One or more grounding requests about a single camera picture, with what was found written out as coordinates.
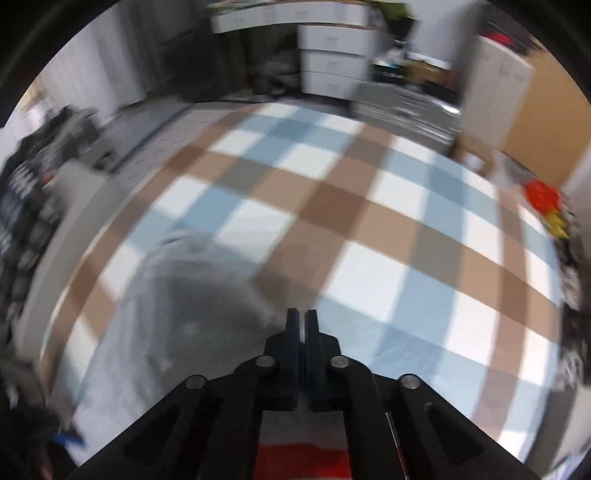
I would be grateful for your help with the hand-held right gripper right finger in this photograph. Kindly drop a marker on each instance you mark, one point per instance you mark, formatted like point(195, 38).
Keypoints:
point(311, 360)

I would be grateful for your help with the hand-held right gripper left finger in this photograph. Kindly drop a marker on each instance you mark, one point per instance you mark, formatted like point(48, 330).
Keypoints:
point(293, 360)

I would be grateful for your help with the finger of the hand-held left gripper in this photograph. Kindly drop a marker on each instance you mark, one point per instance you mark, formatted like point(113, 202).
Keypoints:
point(69, 441)

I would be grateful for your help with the grey sweater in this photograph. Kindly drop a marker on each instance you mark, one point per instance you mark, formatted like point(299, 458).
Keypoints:
point(184, 300)

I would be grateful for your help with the pile of mixed clothes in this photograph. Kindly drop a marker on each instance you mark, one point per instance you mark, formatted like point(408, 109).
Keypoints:
point(575, 300)

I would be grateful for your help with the brown blue checked blanket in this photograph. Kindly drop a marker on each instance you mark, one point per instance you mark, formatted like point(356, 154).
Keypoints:
point(369, 230)

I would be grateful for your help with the white bedside cabinet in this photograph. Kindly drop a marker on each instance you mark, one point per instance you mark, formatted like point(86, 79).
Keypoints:
point(64, 240)

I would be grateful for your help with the checked cloth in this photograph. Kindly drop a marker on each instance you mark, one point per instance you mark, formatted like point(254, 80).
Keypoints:
point(25, 230)

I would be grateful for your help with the closed cardboard box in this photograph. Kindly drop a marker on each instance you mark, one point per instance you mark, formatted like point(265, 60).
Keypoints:
point(473, 157)

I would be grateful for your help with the silver suitcase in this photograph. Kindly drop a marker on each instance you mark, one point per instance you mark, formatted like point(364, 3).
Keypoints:
point(406, 115)

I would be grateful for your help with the white rug with black diamonds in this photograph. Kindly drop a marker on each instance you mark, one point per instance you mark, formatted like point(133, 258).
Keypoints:
point(152, 138)

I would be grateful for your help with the small yellow item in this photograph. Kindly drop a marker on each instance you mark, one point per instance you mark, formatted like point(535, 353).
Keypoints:
point(558, 224)

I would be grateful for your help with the black bag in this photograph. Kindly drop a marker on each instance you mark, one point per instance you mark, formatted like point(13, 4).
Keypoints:
point(277, 74)

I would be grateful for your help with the white dresser with drawers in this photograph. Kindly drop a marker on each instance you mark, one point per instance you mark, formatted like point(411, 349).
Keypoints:
point(332, 50)

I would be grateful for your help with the dark wardrobe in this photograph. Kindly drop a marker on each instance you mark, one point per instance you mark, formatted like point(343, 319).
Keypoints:
point(189, 60)

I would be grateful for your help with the beige suitcase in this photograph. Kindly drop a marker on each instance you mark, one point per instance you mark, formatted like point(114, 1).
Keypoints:
point(498, 92)

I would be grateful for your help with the wooden door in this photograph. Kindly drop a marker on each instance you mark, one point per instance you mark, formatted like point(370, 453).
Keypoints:
point(549, 115)

